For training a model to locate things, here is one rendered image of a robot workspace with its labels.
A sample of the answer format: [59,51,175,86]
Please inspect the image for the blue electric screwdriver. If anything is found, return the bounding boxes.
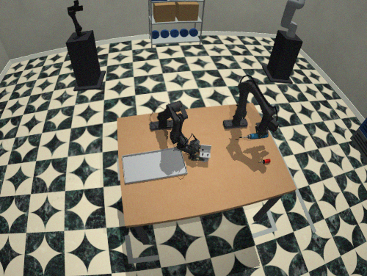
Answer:
[246,133,269,139]

